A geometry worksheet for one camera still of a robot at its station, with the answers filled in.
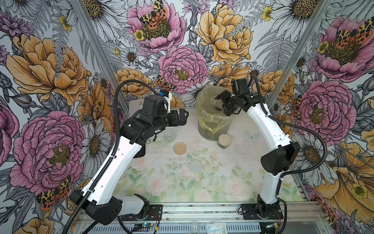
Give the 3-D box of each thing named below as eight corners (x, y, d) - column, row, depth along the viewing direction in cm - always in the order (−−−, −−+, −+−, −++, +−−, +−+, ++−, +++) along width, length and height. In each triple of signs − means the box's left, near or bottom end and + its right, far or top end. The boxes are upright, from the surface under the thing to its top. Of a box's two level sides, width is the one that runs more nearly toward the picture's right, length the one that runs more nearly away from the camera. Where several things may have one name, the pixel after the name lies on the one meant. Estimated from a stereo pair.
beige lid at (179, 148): (173, 154, 98) (173, 153, 96) (174, 143, 103) (174, 142, 101) (186, 154, 98) (186, 153, 96) (186, 143, 103) (186, 142, 101)
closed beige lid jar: (217, 148, 100) (219, 143, 94) (216, 139, 104) (218, 133, 99) (229, 148, 100) (231, 143, 94) (227, 139, 104) (229, 133, 99)
